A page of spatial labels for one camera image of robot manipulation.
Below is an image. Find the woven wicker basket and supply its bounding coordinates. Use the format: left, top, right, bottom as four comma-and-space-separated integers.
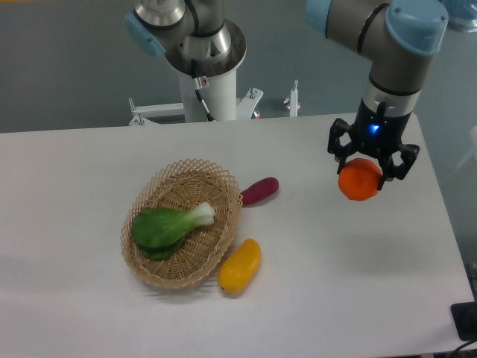
121, 159, 242, 289

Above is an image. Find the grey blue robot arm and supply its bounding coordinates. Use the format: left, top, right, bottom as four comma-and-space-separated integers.
124, 1, 448, 182

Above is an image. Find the purple sweet potato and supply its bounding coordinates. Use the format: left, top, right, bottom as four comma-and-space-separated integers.
241, 177, 279, 207

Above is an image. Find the orange fruit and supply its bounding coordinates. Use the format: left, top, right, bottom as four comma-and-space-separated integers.
338, 158, 382, 201

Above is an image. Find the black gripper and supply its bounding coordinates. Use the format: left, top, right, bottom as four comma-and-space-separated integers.
326, 87, 421, 192

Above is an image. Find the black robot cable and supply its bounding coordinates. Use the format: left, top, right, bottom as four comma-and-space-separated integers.
190, 58, 216, 122

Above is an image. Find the blue object top right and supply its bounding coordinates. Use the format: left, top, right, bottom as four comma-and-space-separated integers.
443, 0, 476, 33

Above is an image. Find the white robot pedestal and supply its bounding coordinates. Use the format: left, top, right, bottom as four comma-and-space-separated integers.
127, 20, 265, 126

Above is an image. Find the yellow mango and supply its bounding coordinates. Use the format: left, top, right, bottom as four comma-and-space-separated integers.
218, 238, 262, 295

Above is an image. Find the green bok choy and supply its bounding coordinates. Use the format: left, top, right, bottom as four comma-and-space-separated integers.
131, 202, 215, 261

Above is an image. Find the black device at edge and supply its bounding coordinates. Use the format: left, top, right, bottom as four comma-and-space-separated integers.
450, 301, 476, 341

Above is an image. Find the white levelling foot bracket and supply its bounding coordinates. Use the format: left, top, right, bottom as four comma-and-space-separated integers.
283, 79, 301, 117

